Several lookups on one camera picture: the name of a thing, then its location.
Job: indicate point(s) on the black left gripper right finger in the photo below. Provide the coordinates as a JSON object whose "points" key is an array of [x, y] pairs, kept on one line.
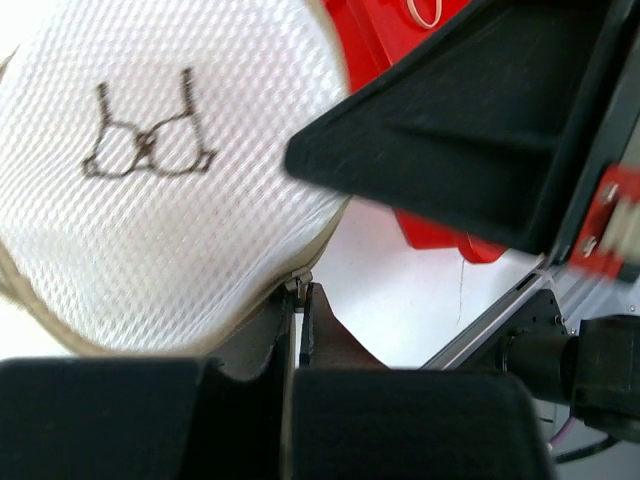
{"points": [[353, 418]]}

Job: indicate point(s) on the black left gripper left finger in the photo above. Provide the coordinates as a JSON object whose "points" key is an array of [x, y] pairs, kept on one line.
{"points": [[210, 416]]}

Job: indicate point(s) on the beige bra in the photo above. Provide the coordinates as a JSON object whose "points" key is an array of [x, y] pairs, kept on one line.
{"points": [[425, 14]]}

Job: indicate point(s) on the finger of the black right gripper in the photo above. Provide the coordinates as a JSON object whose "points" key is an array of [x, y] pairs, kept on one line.
{"points": [[482, 127]]}

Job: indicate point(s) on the red plastic tray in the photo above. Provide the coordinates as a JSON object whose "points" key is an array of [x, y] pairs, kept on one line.
{"points": [[376, 34]]}

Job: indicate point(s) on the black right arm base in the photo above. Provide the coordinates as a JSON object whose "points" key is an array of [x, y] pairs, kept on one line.
{"points": [[595, 372]]}

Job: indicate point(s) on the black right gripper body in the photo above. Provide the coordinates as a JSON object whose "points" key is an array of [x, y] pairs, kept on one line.
{"points": [[599, 232]]}

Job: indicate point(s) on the aluminium mounting rail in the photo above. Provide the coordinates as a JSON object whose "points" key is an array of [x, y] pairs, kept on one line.
{"points": [[490, 325]]}

